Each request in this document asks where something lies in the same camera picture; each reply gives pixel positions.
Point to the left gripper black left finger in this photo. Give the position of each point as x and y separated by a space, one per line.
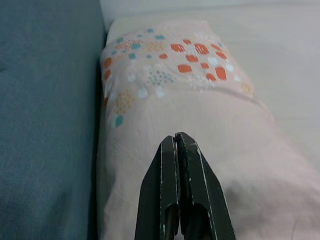
160 187

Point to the mattress with beige sheet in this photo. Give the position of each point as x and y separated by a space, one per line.
275 50

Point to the pink patterned pillow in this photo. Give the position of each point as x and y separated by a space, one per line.
187 105

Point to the teal upholstered headboard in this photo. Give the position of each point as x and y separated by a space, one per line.
45 112

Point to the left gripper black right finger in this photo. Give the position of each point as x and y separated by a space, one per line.
202 195

